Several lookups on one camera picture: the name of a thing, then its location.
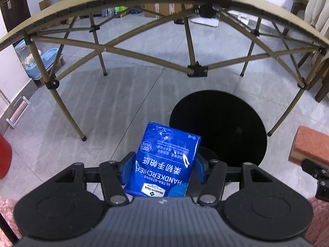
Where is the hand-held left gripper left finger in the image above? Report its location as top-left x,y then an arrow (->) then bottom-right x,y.
49,152 -> 137,207

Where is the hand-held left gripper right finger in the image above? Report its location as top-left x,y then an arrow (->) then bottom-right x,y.
194,157 -> 280,207

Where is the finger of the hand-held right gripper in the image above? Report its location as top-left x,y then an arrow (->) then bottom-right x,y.
301,159 -> 329,178

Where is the orange sponge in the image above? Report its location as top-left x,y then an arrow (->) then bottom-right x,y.
288,126 -> 329,166

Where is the blue tissue pack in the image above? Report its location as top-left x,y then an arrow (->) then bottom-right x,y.
123,121 -> 201,198

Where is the black trash bin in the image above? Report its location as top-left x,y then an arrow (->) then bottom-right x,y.
169,90 -> 268,193

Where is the dark wooden chair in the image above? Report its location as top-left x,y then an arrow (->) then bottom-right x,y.
298,49 -> 329,103

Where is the white flat mop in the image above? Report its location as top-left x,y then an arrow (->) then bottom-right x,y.
0,87 -> 31,129

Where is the red plastic bucket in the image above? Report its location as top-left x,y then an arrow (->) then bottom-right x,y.
0,134 -> 12,180

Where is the white flat board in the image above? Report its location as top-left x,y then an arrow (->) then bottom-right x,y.
190,15 -> 220,27

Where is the beige jacket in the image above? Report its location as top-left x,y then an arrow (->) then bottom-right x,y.
303,0 -> 329,44

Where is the taped cardboard box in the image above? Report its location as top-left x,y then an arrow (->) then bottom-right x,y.
144,2 -> 193,18

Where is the dark wooden side table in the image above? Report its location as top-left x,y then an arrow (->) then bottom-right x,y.
290,0 -> 309,18

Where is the khaki folding table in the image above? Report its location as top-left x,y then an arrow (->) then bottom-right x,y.
0,0 -> 329,141

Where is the dark brown door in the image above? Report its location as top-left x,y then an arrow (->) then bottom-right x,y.
0,0 -> 31,34

